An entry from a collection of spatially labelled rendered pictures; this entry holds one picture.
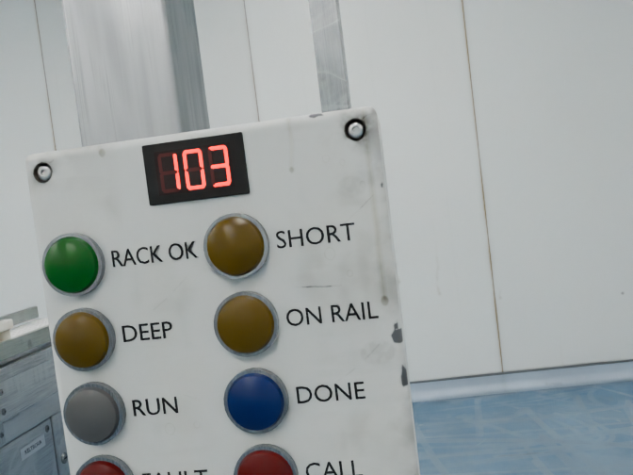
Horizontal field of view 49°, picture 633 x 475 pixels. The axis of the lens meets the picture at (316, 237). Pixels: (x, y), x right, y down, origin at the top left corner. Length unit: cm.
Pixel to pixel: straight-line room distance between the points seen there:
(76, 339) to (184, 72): 16
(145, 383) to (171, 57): 18
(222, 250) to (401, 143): 356
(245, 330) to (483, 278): 363
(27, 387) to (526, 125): 306
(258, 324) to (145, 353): 6
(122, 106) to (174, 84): 3
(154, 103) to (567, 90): 371
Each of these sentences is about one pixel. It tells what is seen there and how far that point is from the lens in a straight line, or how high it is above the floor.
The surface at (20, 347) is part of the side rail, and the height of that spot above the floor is 95.
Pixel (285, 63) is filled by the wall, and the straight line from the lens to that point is 393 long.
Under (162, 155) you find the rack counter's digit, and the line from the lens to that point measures 33.
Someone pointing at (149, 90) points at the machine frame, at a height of 124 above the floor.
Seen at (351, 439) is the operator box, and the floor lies 106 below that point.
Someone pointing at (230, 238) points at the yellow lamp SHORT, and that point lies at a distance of 31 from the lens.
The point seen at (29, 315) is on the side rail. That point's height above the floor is 96.
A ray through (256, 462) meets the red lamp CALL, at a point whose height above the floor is 105.
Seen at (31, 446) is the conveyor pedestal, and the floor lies 73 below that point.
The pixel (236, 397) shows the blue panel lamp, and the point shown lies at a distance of 32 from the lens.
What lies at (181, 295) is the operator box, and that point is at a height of 113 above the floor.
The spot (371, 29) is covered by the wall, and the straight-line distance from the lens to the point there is 395.
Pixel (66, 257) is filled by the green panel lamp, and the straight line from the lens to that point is 34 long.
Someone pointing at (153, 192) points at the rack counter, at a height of 118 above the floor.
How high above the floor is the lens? 117
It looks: 3 degrees down
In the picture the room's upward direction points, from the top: 7 degrees counter-clockwise
